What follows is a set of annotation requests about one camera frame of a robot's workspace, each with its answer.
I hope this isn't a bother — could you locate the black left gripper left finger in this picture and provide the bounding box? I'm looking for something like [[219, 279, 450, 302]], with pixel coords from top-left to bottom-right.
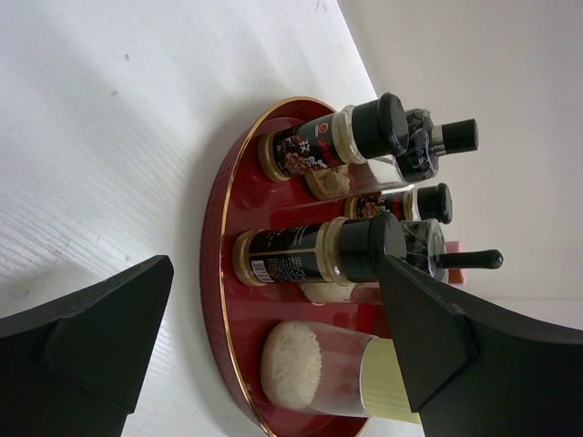
[[1, 255, 174, 436]]

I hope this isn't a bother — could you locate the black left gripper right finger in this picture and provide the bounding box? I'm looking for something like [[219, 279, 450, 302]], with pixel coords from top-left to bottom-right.
[[378, 256, 582, 436]]

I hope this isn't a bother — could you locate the pink cap spice jar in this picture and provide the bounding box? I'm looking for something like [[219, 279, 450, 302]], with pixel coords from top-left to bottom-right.
[[445, 239, 468, 287]]

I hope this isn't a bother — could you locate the black knob glass dispenser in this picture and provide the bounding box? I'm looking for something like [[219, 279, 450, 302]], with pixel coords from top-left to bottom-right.
[[304, 108, 478, 200], [300, 218, 505, 305]]

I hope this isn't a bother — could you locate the black cap spice bottle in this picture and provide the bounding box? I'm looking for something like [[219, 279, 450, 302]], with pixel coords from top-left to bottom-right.
[[231, 212, 406, 286], [258, 92, 409, 181], [343, 183, 454, 224]]

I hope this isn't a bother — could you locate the cream cap spice jar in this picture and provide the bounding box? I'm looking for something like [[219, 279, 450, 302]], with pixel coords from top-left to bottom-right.
[[261, 321, 421, 424]]

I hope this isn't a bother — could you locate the red round tray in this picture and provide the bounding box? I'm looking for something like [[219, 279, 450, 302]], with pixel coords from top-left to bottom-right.
[[199, 97, 390, 436]]

